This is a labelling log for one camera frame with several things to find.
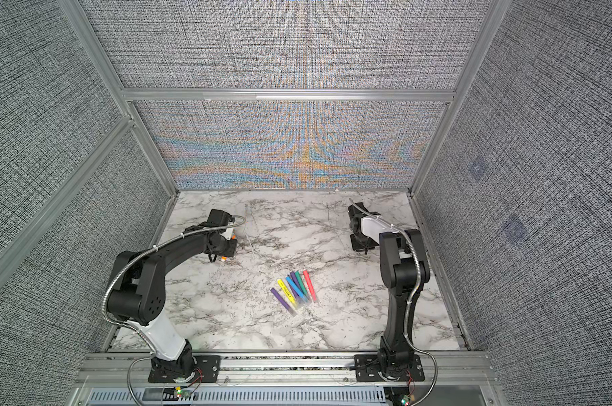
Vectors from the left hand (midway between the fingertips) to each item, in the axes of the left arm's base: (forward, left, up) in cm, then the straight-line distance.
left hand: (228, 244), depth 96 cm
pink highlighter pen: (-16, -30, -4) cm, 35 cm away
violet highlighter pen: (-13, -24, -4) cm, 28 cm away
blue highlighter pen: (-18, -26, -3) cm, 31 cm away
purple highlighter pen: (-21, -20, -4) cm, 29 cm away
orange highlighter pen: (-6, 0, +1) cm, 6 cm away
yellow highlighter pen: (-18, -22, -3) cm, 29 cm away
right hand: (+1, -54, -3) cm, 54 cm away
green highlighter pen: (-16, -27, -4) cm, 32 cm away
